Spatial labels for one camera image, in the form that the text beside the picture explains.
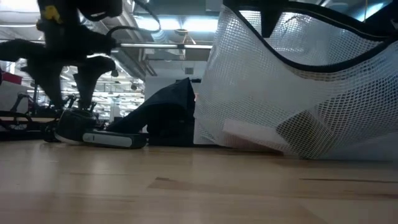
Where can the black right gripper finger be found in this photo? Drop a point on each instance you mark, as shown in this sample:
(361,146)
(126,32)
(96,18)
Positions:
(272,21)

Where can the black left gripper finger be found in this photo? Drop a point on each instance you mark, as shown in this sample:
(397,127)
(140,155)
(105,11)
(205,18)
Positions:
(51,81)
(90,77)

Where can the white mesh zip pouch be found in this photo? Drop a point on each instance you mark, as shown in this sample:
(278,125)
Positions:
(248,93)

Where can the navy blue backpack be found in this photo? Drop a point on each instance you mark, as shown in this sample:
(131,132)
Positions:
(164,112)

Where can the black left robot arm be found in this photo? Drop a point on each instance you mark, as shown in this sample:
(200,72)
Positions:
(99,7)

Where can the black ceiling spotlight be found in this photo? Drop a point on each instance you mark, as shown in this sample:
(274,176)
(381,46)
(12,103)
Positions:
(115,73)
(133,86)

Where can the red box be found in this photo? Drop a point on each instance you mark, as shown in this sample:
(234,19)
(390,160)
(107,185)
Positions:
(11,77)

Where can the white cabinet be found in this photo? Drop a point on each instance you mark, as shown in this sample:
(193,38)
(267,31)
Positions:
(9,96)

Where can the background robot workstation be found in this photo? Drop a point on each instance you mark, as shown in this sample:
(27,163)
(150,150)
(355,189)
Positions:
(18,118)

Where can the long ceiling light strip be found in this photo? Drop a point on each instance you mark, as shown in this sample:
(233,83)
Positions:
(149,46)

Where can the round ceiling lamp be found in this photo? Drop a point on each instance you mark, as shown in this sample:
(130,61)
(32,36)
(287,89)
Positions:
(181,31)

